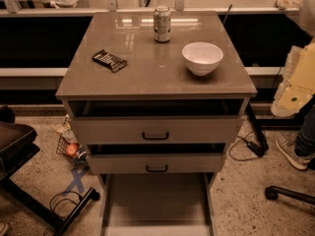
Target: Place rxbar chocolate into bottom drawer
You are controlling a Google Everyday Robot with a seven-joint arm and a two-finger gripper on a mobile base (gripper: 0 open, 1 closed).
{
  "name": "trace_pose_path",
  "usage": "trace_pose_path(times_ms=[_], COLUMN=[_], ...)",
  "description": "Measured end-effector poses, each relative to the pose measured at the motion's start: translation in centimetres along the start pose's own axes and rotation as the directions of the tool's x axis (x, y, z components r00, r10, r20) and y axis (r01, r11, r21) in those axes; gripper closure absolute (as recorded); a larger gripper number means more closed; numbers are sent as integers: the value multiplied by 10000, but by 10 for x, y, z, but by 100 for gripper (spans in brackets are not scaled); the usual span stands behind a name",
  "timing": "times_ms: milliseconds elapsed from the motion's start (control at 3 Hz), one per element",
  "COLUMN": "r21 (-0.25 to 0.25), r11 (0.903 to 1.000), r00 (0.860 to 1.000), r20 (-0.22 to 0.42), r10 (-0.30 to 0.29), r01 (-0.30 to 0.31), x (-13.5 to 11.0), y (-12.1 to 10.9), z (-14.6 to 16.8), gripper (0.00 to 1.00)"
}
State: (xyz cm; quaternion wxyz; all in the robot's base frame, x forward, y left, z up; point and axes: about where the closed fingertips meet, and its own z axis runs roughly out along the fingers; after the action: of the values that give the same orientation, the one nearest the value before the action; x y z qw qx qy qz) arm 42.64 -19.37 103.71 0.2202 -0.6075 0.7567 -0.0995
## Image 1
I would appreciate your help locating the person's dark trouser leg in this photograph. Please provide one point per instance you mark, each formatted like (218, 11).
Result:
(305, 140)

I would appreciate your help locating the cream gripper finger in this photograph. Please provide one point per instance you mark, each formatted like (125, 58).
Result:
(298, 85)

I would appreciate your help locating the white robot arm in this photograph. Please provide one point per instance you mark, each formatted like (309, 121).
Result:
(306, 14)

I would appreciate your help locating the drawer with black handle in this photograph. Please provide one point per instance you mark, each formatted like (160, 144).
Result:
(155, 163)
(127, 131)

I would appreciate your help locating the dark rxbar chocolate wrapper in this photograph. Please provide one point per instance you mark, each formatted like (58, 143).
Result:
(109, 61)

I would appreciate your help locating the black chair base leg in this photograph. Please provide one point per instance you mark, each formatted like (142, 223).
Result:
(273, 192)

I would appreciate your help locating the top drawer with black handle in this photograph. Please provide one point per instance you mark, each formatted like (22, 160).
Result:
(127, 131)

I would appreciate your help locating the grey sneaker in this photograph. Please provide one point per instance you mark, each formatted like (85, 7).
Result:
(286, 146)

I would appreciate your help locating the middle drawer with black handle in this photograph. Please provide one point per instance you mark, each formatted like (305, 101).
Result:
(155, 163)

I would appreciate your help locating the red apple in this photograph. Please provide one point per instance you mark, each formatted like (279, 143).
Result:
(71, 150)

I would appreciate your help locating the white ceramic bowl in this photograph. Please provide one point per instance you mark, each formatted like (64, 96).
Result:
(201, 58)

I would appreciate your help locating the grey drawer cabinet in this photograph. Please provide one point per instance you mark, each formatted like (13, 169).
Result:
(155, 82)

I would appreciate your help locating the black office chair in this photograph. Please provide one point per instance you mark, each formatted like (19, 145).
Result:
(48, 177)

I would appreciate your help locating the silver soda can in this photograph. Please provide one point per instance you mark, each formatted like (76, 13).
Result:
(162, 23)

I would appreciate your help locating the open bottom drawer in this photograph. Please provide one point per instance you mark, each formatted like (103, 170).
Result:
(172, 204)

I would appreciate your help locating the black wire basket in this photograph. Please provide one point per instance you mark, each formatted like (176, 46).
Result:
(80, 157)

